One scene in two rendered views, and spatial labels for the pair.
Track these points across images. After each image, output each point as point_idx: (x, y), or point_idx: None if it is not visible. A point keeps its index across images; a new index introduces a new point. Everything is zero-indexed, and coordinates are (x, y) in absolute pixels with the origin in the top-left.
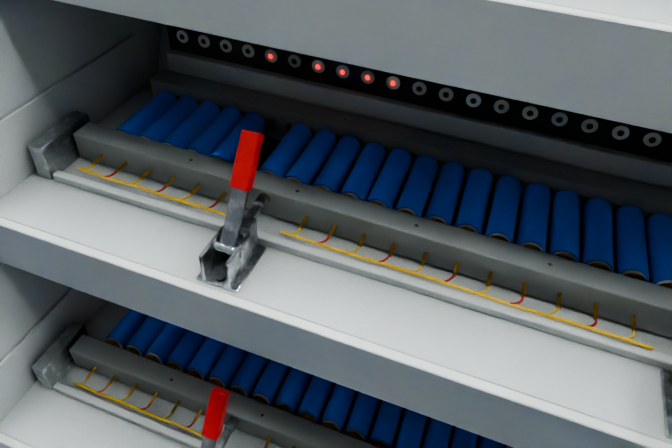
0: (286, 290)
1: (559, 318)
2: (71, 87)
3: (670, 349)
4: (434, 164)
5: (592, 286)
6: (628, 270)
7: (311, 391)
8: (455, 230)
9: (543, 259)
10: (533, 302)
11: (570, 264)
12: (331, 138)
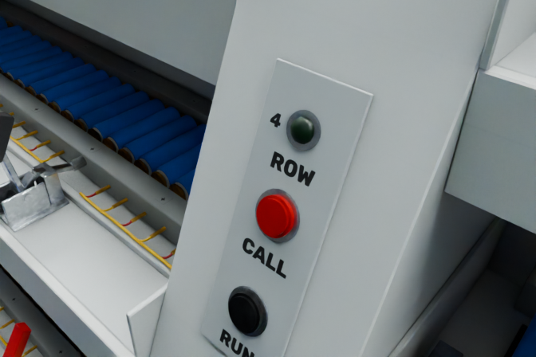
0: None
1: (17, 142)
2: None
3: (76, 179)
4: (66, 57)
5: (43, 123)
6: (93, 127)
7: None
8: (10, 84)
9: (37, 106)
10: (29, 138)
11: (49, 112)
12: (26, 35)
